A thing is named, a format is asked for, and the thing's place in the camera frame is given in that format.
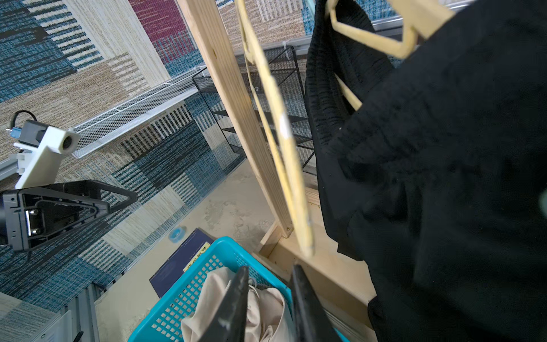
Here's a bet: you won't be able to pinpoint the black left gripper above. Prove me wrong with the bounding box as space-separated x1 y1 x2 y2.
1 180 138 252

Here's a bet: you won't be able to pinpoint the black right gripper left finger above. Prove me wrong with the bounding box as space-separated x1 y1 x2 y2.
199 266 249 341

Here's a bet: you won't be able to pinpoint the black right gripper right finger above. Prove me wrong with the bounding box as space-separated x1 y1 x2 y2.
290 264 342 342

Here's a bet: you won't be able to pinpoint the beige shorts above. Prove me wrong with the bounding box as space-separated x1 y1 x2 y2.
180 266 297 341

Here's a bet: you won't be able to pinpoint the black shorts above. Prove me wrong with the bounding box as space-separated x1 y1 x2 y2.
306 1 546 341

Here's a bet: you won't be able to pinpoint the yellow hanger of beige shorts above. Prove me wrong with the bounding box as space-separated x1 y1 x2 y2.
235 1 316 257

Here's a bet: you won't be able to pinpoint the yellow hanger of black shorts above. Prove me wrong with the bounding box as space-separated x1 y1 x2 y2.
324 0 456 112

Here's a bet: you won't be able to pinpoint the turquoise plastic basket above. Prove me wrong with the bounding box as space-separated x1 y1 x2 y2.
127 236 351 342

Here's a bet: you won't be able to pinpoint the wooden clothes rack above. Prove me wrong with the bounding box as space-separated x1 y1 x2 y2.
179 1 375 334

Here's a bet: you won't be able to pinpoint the dark blue book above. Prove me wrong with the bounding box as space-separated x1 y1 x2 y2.
149 228 215 299

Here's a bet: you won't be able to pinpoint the blue tape roll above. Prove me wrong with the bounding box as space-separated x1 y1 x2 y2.
169 226 187 244

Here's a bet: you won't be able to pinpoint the white wire wall basket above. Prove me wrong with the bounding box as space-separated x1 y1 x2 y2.
72 65 205 158

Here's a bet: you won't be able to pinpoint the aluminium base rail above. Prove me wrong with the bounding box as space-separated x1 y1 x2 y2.
28 283 105 341

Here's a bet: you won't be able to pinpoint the black wire shelf rack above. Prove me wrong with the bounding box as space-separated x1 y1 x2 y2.
192 45 316 175

